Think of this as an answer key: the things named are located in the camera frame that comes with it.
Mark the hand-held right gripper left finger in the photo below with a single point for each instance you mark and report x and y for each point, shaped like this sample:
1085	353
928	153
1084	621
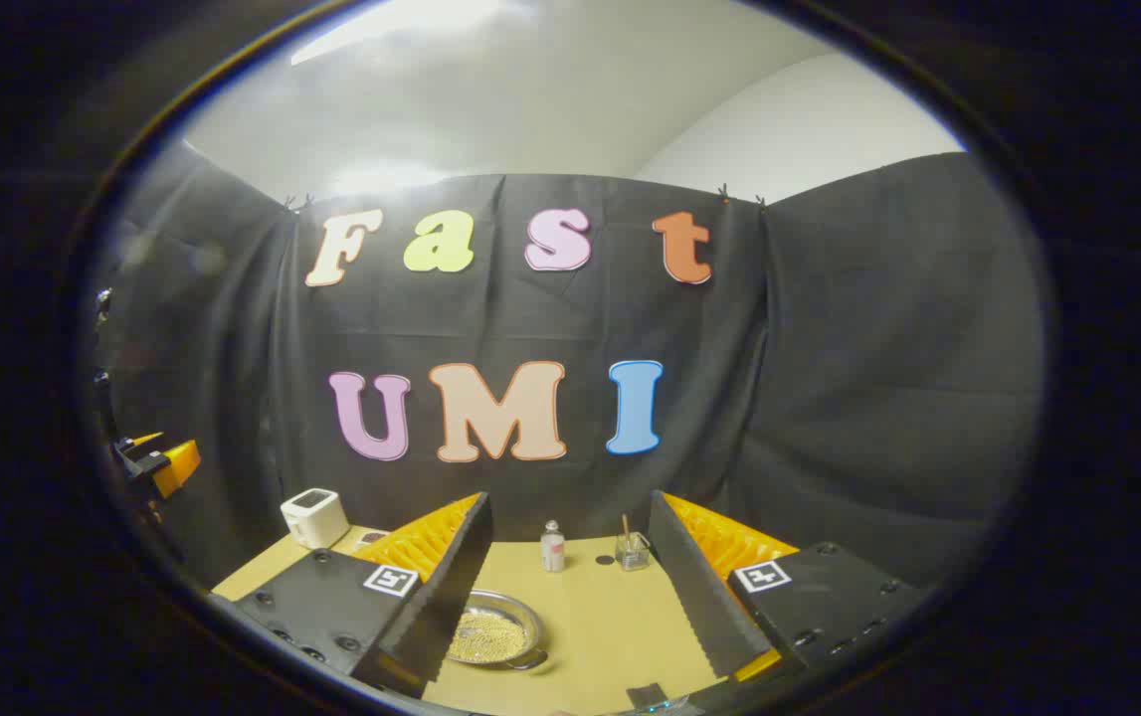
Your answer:
451	587

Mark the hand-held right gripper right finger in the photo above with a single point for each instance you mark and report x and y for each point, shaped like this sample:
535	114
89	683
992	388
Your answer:
694	597

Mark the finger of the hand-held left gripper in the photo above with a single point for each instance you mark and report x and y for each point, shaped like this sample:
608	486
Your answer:
177	467

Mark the pile of yellow soybeans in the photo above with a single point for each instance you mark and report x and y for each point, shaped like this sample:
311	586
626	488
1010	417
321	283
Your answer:
485	636

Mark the small clear glass cup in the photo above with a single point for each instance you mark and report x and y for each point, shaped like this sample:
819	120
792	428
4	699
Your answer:
633	554

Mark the divided white dish of beans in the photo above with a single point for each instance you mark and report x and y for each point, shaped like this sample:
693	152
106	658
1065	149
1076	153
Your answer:
371	538

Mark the clear bottle with white label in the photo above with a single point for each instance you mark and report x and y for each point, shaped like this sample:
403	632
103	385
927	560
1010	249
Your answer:
552	549

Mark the white box appliance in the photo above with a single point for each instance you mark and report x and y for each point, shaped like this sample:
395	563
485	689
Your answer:
314	519

